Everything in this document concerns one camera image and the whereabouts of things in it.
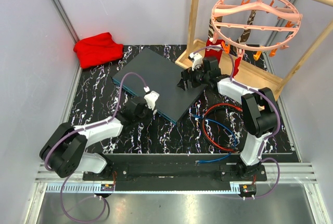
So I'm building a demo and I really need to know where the red sock left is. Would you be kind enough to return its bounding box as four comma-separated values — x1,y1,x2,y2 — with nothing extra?
204,38,225,62

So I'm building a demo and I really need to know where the brown striped sock back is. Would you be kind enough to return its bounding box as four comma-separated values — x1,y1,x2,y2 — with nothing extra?
236,10,257,44

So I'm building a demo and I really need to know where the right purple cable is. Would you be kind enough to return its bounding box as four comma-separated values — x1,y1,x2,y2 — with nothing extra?
191,46,281,200

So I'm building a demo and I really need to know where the dark blue network switch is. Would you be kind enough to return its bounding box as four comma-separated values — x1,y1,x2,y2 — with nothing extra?
112,48,207,125

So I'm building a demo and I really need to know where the purple cable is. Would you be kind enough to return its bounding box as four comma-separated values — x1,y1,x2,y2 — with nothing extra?
191,46,281,200
44,72,150,221

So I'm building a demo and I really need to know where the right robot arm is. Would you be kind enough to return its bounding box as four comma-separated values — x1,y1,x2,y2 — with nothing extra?
178,53,280,181

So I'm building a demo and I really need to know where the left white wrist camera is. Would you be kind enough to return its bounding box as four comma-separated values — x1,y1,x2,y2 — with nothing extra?
144,91,160,111

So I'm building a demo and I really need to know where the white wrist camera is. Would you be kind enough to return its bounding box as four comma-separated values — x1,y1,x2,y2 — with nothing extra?
189,53,203,71
144,91,160,111

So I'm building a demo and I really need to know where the brown striped sock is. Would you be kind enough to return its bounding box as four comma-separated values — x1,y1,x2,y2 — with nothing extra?
208,16,222,39
236,10,257,44

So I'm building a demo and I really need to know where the red sock right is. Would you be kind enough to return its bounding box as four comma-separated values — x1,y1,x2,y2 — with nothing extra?
232,50,244,78

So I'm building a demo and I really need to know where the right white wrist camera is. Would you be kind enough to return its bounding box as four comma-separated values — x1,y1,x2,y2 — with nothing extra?
189,53,203,71

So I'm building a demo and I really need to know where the red ethernet cable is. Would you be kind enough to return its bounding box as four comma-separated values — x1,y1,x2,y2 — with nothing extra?
201,103,242,153

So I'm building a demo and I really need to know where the brown striped sock front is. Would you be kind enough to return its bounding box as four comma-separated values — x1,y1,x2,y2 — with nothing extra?
208,16,222,39

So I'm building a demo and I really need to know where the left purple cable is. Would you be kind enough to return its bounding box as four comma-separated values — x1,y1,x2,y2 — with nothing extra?
44,72,150,221

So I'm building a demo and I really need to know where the blue ethernet cable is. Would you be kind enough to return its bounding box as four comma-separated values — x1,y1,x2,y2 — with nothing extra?
191,108,239,164

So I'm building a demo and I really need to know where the red folded cloth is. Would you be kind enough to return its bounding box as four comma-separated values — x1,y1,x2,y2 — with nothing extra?
73,32,123,69

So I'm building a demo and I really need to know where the pink round clip hanger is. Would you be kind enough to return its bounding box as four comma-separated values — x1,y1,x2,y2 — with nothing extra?
211,0,302,56

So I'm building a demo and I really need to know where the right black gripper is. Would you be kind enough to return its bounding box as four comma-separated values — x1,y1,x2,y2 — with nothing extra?
177,63,210,92

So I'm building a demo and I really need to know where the red sock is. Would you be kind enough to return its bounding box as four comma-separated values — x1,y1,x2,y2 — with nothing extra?
232,50,244,78
204,38,225,62

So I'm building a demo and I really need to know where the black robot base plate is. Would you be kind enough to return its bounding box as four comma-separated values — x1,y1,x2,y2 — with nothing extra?
82,152,302,192

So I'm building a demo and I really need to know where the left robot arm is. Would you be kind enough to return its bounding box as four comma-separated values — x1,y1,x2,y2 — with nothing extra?
40,92,159,180

